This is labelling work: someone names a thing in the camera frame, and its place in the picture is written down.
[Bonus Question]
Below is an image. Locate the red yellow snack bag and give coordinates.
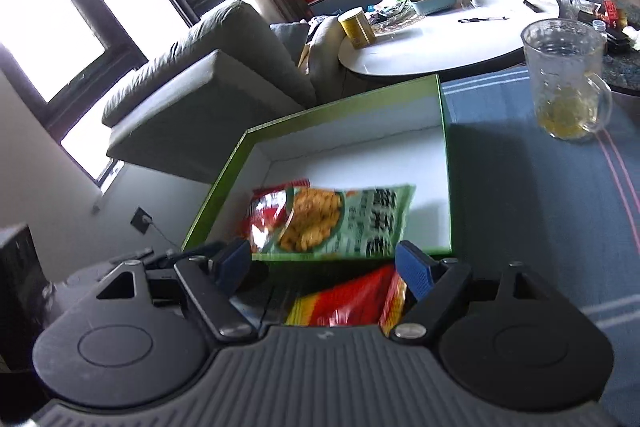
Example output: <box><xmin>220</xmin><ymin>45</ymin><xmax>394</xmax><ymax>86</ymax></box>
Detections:
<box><xmin>285</xmin><ymin>265</ymin><xmax>407</xmax><ymax>335</ymax></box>

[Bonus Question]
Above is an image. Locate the green peanut snack bag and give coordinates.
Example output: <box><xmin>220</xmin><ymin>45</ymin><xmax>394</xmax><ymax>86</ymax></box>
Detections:
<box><xmin>240</xmin><ymin>179</ymin><xmax>416</xmax><ymax>261</ymax></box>

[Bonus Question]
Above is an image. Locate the green cardboard box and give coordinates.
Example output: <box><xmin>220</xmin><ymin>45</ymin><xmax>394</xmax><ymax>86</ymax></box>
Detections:
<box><xmin>183</xmin><ymin>76</ymin><xmax>454</xmax><ymax>255</ymax></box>

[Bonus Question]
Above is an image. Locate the grey sofa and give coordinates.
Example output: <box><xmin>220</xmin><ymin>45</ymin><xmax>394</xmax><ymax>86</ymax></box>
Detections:
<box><xmin>102</xmin><ymin>0</ymin><xmax>317</xmax><ymax>183</ymax></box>

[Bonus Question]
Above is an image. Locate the glass mug with tea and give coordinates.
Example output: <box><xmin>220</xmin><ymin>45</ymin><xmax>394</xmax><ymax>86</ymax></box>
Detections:
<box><xmin>521</xmin><ymin>18</ymin><xmax>613</xmax><ymax>141</ymax></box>

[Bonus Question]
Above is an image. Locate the round white table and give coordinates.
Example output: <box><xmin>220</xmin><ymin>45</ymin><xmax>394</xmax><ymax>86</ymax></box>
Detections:
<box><xmin>338</xmin><ymin>0</ymin><xmax>560</xmax><ymax>78</ymax></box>

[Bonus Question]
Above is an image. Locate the black pen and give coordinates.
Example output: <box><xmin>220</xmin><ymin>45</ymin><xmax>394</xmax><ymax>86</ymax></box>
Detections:
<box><xmin>458</xmin><ymin>16</ymin><xmax>510</xmax><ymax>24</ymax></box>

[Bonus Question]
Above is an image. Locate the blue snack basket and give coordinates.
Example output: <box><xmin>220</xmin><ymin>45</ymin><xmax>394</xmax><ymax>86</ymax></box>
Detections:
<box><xmin>409</xmin><ymin>0</ymin><xmax>457</xmax><ymax>15</ymax></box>

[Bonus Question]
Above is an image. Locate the black remote control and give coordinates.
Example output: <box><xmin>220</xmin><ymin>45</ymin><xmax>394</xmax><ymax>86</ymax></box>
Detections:
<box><xmin>523</xmin><ymin>0</ymin><xmax>544</xmax><ymax>13</ymax></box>

